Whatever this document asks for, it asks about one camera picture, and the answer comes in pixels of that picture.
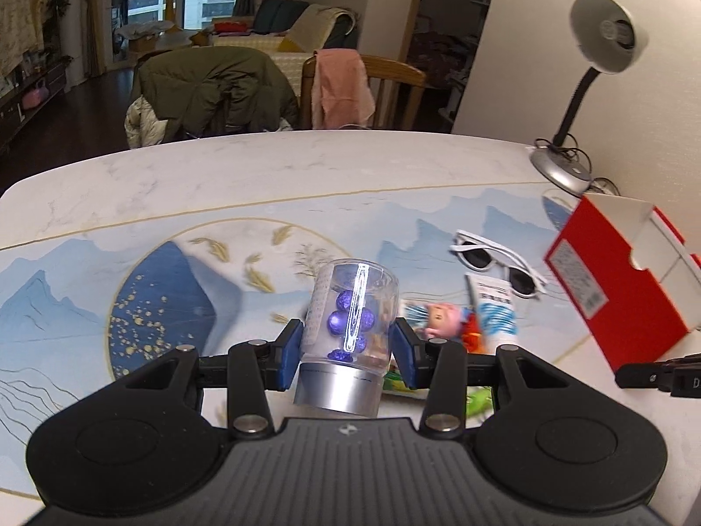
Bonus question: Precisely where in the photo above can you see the beige sofa blanket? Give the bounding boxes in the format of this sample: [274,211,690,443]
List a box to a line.
[285,4,351,50]

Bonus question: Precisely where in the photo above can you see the green potted plant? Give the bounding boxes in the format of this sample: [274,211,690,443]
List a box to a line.
[46,0,73,61]

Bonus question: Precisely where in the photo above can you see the pink cloth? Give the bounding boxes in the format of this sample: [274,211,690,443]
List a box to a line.
[313,48,376,128]

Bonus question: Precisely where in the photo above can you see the red cardboard box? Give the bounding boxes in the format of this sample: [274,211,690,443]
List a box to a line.
[544,194,701,373]

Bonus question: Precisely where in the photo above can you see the dark green sofa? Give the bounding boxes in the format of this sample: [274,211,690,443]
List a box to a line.
[255,0,359,50]

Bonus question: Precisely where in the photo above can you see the olive green jacket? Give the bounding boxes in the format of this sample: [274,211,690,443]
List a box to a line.
[131,46,299,149]

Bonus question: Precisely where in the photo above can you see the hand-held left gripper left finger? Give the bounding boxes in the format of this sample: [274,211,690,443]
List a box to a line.
[115,318,306,440]

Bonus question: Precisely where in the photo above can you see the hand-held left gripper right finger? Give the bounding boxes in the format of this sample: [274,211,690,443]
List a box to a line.
[394,319,576,435]

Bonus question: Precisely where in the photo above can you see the white blue toothpaste tube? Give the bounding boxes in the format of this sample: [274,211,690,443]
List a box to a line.
[465,274,518,354]

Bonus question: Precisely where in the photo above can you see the clear jar with purple beads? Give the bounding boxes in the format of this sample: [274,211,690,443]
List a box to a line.
[293,259,400,416]

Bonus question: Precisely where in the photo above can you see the white standing air conditioner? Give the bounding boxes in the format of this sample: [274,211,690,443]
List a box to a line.
[60,0,89,83]

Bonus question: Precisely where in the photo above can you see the black lamp cable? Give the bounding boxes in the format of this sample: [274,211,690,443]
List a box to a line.
[534,131,622,196]

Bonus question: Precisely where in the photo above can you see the dark tv cabinet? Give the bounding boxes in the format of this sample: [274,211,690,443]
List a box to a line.
[0,60,69,149]

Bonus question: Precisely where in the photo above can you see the open cardboard box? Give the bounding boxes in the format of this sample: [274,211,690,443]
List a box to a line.
[117,21,192,57]

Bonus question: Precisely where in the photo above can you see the floral hanging cloth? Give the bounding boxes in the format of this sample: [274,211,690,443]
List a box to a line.
[0,0,45,75]

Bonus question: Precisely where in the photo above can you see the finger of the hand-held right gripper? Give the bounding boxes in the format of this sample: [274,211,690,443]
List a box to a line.
[614,353,701,395]

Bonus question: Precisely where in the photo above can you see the wooden dining chair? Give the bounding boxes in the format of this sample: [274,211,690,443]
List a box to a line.
[301,52,427,131]

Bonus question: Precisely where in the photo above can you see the white sunglasses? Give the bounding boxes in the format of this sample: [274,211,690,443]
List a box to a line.
[450,230,549,299]

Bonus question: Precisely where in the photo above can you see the silver desk lamp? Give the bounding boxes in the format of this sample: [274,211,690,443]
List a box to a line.
[530,0,650,195]

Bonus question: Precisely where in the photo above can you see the pink handbag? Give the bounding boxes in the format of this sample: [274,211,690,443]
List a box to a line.
[22,79,48,108]

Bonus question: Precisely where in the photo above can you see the pink pig toy figure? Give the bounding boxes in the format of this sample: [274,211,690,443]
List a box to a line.
[402,301,484,352]

